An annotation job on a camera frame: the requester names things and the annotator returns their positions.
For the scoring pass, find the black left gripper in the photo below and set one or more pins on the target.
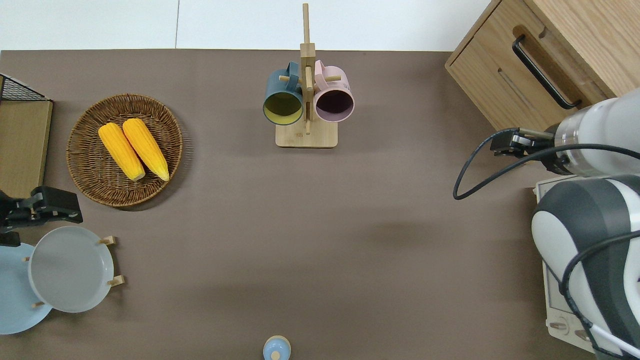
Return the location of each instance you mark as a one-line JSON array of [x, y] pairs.
[[12, 212]]

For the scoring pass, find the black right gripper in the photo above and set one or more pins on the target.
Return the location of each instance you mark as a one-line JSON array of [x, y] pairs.
[[550, 152]]

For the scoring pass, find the light wooden drawer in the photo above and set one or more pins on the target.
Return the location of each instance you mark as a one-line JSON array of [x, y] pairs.
[[495, 75]]

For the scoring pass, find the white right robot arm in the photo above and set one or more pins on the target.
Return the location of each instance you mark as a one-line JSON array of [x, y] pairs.
[[600, 130]]

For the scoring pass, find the brown wicker basket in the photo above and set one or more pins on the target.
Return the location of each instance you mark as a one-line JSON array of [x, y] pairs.
[[95, 170]]

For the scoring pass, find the grey plate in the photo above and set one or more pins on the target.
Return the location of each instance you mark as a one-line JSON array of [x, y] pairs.
[[70, 270]]

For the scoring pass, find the yellow corn cob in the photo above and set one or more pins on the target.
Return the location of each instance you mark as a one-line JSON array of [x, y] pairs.
[[120, 150], [146, 149]]

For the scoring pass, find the wooden plate rack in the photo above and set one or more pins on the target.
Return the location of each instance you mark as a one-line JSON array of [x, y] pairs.
[[116, 280]]

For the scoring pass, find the light blue plate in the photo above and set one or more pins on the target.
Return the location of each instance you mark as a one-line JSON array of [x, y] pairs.
[[12, 295]]

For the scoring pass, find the light wooden cabinet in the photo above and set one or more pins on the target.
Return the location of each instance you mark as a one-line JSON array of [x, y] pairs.
[[600, 30]]

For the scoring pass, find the white toaster oven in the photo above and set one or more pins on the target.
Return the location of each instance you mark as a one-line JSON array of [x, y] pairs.
[[555, 310]]

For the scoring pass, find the pink mug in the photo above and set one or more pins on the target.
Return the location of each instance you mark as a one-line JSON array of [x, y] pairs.
[[334, 84]]

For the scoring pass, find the wooden mug rack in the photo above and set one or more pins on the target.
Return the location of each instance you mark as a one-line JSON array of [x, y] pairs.
[[306, 137]]

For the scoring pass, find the brown table mat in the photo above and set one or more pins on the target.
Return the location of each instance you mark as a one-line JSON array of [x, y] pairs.
[[300, 225]]

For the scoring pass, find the dark blue mug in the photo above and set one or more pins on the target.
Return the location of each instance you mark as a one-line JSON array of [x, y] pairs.
[[280, 87]]

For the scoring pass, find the small blue round button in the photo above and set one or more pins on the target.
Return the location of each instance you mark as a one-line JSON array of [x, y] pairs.
[[276, 348]]

